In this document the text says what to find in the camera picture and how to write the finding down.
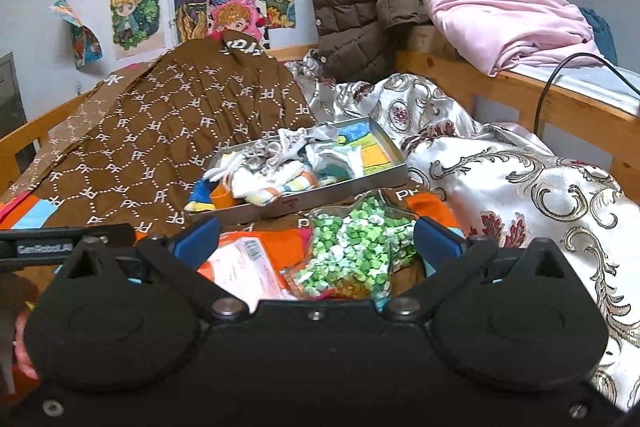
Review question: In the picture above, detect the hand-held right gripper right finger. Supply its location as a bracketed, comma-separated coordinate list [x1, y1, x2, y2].
[381, 215, 587, 324]

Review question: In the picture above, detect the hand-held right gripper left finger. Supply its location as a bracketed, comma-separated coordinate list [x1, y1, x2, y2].
[50, 216, 249, 324]

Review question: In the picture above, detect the blue yellow cloth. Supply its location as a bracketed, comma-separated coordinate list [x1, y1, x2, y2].
[184, 181, 217, 214]

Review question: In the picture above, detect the small orange box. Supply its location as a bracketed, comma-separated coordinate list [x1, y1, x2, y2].
[209, 183, 236, 210]

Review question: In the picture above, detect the white sock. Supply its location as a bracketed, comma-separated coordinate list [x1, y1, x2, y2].
[201, 156, 282, 201]

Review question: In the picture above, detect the green paper star bag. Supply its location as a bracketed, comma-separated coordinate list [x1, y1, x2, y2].
[284, 188, 427, 304]

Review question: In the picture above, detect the grey cartoon box tray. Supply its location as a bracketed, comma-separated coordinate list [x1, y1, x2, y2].
[186, 116, 409, 224]

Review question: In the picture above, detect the white paper bag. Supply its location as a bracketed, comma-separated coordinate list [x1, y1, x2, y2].
[306, 143, 364, 184]

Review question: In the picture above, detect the grey white ruffled cloth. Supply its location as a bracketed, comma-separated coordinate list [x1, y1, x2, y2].
[244, 126, 342, 174]

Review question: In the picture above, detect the person's left hand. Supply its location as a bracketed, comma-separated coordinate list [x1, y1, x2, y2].
[13, 306, 42, 381]

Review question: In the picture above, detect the colourful striped blanket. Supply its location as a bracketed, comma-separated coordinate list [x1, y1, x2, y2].
[0, 193, 462, 309]

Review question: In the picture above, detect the orange plastic bag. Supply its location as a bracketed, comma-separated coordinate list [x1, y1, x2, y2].
[196, 231, 312, 304]

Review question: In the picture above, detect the white floral quilt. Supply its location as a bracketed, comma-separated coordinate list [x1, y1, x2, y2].
[284, 48, 640, 414]

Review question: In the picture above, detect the brown patterned blanket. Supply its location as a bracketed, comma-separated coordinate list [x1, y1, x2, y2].
[0, 31, 422, 244]

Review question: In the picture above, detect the crumpled colourful paper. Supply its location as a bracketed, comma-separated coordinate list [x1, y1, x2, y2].
[49, 0, 104, 71]

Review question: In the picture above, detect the grey mattress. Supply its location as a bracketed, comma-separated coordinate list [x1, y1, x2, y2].
[497, 56, 640, 118]

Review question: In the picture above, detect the pink cloth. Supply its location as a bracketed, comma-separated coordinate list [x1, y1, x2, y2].
[421, 0, 609, 78]

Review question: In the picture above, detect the dark blue cloth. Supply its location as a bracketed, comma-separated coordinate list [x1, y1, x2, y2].
[579, 6, 619, 64]

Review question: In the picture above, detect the wooden bed frame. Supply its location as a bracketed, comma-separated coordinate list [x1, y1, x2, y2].
[0, 44, 640, 204]

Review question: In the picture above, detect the black cable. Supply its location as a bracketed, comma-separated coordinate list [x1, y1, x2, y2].
[533, 52, 640, 136]

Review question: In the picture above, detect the pink cartoon wall poster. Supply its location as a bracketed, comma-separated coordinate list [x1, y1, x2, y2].
[206, 0, 267, 44]

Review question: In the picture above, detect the fish wall poster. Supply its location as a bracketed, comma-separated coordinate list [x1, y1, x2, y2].
[171, 0, 232, 46]

